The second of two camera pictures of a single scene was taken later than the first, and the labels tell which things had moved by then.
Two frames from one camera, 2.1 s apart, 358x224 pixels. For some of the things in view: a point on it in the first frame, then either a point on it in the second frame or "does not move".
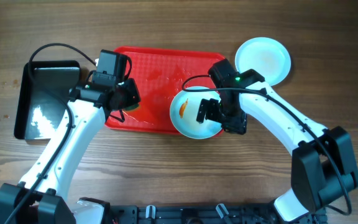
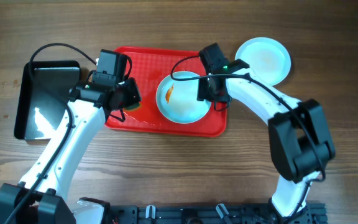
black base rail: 192,214 does not move
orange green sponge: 133,107 does not move
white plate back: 266,56 does not move
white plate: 184,110 → 177,100
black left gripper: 133,96 does not move
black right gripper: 238,124 → 202,94
